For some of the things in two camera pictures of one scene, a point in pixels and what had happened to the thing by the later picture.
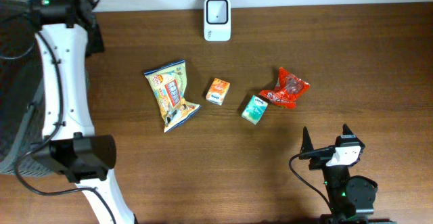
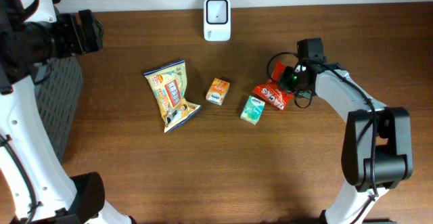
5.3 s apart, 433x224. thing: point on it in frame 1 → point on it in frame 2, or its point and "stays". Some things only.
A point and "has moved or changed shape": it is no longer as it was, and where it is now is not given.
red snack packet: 288,86 has moved or changed shape
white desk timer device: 217,19 stays
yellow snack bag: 170,84 stays
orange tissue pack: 218,92 stays
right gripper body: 318,162 → 291,82
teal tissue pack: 254,110 stays
